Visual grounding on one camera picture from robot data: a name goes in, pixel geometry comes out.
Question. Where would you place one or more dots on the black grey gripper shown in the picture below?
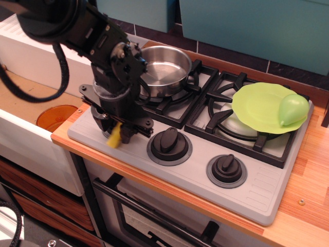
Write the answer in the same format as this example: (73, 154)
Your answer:
(107, 110)

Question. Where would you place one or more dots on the yellow toy corn piece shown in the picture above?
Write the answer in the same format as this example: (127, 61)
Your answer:
(114, 138)

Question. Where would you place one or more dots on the small green pear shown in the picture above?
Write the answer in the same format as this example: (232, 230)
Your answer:
(293, 110)

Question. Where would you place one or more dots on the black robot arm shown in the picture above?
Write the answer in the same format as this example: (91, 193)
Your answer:
(117, 63)

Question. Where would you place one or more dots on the black middle stove knob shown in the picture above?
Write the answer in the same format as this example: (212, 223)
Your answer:
(169, 147)

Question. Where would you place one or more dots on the black stove knob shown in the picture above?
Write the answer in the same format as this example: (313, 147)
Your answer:
(169, 147)
(226, 171)

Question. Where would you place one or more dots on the stainless steel pan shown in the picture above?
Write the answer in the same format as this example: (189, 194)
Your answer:
(167, 71)

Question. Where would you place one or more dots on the black right stove knob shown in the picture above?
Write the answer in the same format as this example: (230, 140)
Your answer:
(226, 171)

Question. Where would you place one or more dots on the light green plate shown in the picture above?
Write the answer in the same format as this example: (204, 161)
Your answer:
(257, 106)

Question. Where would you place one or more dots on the grey toy stove top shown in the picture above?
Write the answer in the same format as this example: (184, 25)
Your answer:
(257, 199)

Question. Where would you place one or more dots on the black left burner grate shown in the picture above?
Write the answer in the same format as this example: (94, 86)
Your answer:
(175, 110)

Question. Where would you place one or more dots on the black burner grate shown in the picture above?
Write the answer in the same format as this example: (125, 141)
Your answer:
(175, 110)
(215, 121)

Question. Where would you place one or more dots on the orange translucent bowl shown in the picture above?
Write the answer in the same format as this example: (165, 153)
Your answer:
(53, 117)

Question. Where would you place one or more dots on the black right burner grate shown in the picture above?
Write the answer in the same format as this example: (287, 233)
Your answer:
(215, 121)

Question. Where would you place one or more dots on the wood grain drawer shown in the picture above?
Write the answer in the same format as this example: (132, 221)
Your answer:
(49, 204)

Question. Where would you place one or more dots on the white toy sink unit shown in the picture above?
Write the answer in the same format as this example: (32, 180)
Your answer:
(35, 69)

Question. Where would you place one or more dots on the black oven door handle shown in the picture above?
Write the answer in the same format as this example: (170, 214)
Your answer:
(110, 189)

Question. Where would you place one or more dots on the black braided cable foreground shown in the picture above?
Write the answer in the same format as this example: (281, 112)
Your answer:
(11, 225)

